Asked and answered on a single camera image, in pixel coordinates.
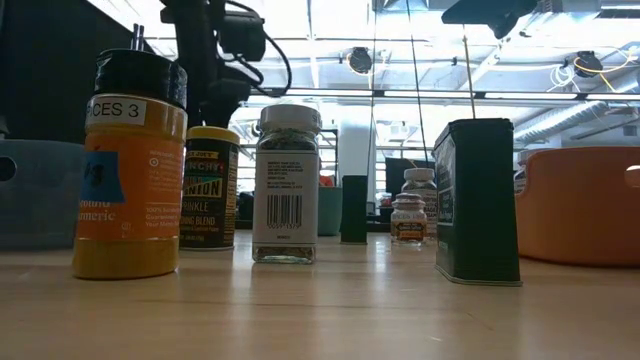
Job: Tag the yellow-lid crunchy onion jar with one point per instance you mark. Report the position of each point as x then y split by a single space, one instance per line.
210 200

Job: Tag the turmeric jar with black lid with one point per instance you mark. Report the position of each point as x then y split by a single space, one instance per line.
130 200

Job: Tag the small round glass jar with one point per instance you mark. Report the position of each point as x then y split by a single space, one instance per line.
409 222

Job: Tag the dark green pepper tin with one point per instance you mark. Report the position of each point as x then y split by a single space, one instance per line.
480 200

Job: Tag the orange plastic bin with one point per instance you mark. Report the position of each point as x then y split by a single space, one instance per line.
575 215

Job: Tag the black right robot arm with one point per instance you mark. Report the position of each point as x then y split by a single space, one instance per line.
490 12

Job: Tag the thin metal rods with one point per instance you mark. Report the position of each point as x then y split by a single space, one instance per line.
136 37

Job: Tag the black office chair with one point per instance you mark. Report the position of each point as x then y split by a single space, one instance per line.
245 210

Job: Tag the white building column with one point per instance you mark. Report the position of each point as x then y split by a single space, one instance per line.
355 145

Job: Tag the black curtain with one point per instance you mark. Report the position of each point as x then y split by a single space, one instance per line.
30 100

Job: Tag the teal plastic bin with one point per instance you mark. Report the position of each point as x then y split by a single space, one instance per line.
330 210

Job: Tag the black upright block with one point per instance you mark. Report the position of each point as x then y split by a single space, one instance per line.
354 210

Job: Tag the blue-grey plastic bin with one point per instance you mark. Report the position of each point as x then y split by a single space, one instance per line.
40 200

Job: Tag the black monitor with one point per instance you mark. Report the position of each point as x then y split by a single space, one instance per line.
395 175

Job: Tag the long ceiling light strip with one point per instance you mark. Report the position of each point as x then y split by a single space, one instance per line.
425 94

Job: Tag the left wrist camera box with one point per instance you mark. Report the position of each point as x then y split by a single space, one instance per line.
242 35

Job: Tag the black aluminium table frame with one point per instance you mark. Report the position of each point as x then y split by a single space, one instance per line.
380 228

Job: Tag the ribbed ventilation duct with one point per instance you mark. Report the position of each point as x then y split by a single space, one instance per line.
565 122

